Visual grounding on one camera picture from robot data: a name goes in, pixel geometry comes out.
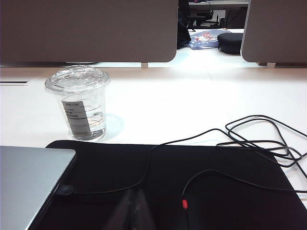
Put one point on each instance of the wide brown desk divider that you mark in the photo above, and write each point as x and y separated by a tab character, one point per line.
84	28

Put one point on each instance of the short clear labelled dome-lid cup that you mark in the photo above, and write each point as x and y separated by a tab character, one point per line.
74	117

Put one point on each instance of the white divider foot bracket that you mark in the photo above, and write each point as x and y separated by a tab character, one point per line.
271	65
144	65

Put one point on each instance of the black desk mat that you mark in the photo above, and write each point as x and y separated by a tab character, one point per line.
227	210

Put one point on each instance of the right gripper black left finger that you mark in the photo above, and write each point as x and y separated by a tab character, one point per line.
127	213

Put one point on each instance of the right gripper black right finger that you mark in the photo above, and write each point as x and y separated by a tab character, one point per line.
142	213

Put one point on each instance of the silver Dell laptop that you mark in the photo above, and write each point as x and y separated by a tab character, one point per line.
26	182

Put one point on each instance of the black cloth bundle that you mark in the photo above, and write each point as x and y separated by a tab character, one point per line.
183	26

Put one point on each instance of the black office chair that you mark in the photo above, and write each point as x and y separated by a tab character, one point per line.
204	15

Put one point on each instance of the black round pouch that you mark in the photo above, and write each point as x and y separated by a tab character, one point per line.
230	43

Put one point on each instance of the blue patterned bag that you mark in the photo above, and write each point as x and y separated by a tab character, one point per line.
204	40

